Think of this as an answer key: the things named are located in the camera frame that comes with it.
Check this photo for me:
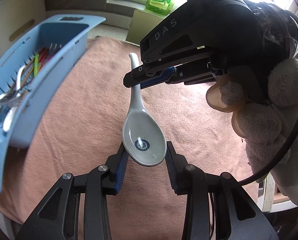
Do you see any gloved right hand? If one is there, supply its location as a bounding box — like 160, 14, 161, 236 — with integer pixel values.
206, 59, 298, 205

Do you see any pink towel mat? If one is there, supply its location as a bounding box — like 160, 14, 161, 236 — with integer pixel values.
0, 37, 252, 239

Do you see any engraved metal spoon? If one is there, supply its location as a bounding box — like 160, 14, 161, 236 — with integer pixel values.
0, 87, 24, 107

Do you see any blue plastic drain basket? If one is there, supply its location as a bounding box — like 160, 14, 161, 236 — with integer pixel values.
0, 15, 105, 193

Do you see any green plastic spoon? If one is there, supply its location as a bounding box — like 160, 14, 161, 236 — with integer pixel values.
33, 54, 39, 77

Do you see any red wooden chopstick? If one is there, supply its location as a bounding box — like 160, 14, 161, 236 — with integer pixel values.
38, 47, 48, 68
38, 49, 49, 72

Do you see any dark curved red chopstick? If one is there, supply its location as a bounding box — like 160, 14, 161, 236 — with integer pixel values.
21, 59, 35, 87

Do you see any white cutting board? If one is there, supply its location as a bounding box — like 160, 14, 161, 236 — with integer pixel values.
0, 0, 46, 58

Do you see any steel fork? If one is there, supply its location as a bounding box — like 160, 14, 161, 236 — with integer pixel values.
0, 43, 62, 126

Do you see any white ceramic soup spoon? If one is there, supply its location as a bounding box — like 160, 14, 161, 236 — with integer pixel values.
121, 52, 168, 167

